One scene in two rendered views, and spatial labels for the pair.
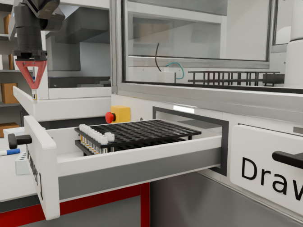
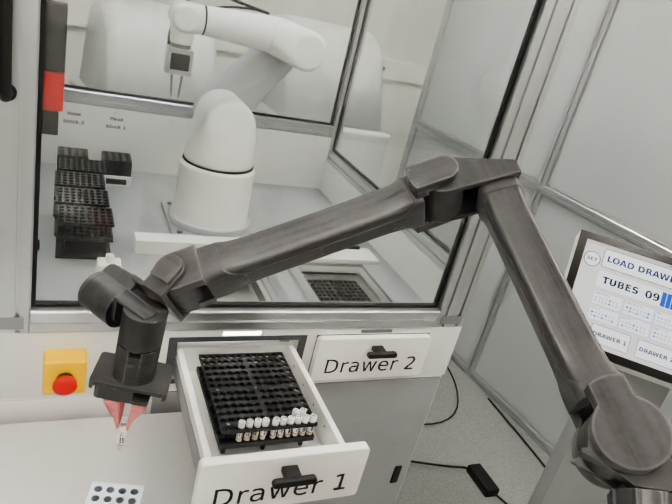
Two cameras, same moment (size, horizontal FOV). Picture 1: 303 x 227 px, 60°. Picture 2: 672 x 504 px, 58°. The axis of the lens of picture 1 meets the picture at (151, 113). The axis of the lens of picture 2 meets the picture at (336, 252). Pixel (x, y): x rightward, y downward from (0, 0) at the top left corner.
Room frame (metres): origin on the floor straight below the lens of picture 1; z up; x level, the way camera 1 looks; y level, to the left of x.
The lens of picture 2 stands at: (0.44, 0.97, 1.62)
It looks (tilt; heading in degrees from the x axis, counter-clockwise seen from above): 23 degrees down; 273
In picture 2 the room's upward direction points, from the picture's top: 14 degrees clockwise
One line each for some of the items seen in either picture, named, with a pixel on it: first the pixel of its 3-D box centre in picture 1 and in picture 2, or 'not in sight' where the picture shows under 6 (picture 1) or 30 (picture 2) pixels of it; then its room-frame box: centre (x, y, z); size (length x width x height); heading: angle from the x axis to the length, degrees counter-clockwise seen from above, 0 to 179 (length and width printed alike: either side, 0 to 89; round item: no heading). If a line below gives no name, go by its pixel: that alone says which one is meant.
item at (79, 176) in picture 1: (139, 145); (251, 399); (0.57, 0.03, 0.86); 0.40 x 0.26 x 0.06; 120
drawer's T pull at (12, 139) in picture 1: (20, 140); (292, 475); (0.45, 0.23, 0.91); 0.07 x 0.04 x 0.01; 30
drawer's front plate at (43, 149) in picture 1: (37, 155); (283, 477); (0.46, 0.21, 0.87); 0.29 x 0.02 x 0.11; 30
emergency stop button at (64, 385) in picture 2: (110, 117); (64, 383); (0.88, 0.14, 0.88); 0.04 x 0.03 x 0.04; 30
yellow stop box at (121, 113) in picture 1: (119, 116); (64, 372); (0.90, 0.11, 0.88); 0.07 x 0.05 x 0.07; 30
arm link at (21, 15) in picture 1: (29, 18); (140, 322); (0.69, 0.31, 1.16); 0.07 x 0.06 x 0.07; 155
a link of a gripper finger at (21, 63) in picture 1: (33, 70); (123, 400); (0.70, 0.31, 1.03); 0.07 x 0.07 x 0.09; 12
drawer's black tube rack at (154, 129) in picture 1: (135, 143); (252, 400); (0.56, 0.03, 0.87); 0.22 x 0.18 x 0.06; 120
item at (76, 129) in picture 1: (89, 136); (269, 425); (0.51, 0.12, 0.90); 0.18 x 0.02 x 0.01; 30
